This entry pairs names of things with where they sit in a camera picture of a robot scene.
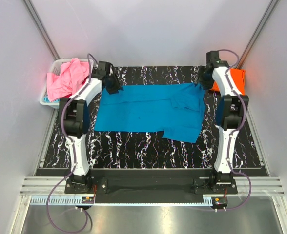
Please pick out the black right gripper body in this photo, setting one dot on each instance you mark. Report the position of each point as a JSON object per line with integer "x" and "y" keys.
{"x": 204, "y": 79}

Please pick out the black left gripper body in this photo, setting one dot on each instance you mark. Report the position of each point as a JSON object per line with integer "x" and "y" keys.
{"x": 113, "y": 84}

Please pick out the blue t-shirt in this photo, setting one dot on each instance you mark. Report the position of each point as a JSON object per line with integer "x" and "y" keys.
{"x": 176, "y": 110}

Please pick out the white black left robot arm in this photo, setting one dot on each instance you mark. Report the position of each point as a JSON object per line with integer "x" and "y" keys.
{"x": 75, "y": 122}

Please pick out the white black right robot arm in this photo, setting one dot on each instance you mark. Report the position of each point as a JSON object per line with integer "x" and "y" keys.
{"x": 230, "y": 117}

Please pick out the folded orange t-shirt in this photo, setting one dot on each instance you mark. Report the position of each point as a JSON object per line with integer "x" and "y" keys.
{"x": 238, "y": 76}

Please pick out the pink t-shirt in basket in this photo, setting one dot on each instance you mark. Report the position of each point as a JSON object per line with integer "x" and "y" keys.
{"x": 71, "y": 78}

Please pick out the light blue cloth in basket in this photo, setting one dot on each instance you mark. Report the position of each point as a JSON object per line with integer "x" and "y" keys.
{"x": 46, "y": 100}

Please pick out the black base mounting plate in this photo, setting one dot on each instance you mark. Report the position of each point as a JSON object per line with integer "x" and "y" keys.
{"x": 161, "y": 183}

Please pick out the slotted white cable duct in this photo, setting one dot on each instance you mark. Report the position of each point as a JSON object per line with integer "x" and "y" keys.
{"x": 194, "y": 200}

